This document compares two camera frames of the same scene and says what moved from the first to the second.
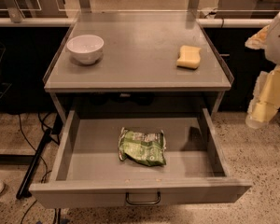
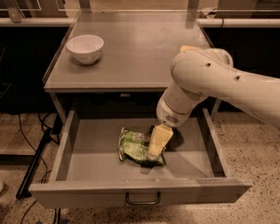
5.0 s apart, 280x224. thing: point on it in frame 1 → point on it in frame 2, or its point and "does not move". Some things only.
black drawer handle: x=144 y=203 does not move
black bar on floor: x=22 y=192 does not move
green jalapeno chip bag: x=148 y=148 does not move
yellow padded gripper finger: x=272 y=91 → x=160 y=139
